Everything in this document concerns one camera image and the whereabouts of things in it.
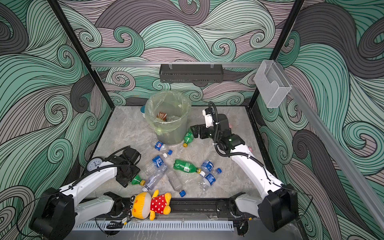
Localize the green sprite bottle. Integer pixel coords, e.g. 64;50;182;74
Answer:
131;175;146;186
183;129;195;148
173;159;201;174

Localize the red yellow label tea bottle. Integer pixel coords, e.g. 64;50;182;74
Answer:
157;112;167;122

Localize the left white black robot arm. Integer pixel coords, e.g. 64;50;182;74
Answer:
29;146;142;240

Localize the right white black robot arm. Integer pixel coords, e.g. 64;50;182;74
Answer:
188;124;299;232

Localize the grey mesh waste bin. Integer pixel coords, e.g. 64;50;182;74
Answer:
149;92;190;145

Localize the green plastic bin liner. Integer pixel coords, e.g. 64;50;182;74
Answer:
145;90;193;136

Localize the clear bottle blue label white cap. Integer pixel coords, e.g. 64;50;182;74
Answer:
144;153;169;176

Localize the crushed clear bottle white cap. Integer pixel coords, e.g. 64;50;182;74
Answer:
142;165;168;192

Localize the black alarm clock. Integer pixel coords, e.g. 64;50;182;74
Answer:
86;157;104;172

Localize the yellow plush toy red dress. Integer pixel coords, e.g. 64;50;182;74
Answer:
128;190;172;221

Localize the pepsi label clear bottle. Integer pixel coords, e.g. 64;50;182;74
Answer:
153;141;173;155

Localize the clear bottle blue cap front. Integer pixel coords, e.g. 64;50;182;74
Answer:
166;170;186;198

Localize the white jar teal lid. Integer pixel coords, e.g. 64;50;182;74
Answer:
140;106;146;119

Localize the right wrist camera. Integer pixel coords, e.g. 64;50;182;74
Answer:
202;108;214;128

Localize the black wall shelf tray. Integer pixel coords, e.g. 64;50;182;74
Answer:
159;65;224;84

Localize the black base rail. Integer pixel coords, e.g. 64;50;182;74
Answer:
56;197;298;220

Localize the clear acrylic wall holder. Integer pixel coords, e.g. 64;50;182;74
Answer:
254;60;292;109

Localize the white slotted cable duct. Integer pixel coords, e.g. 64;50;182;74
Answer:
74;220;235;232

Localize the aluminium wall rail back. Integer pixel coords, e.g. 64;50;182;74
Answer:
90;61;261;69

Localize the aluminium wall rail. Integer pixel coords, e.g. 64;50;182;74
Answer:
273;61;384;230
90;61;261;69

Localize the aluminium wall rail right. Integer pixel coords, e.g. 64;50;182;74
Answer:
273;61;384;230

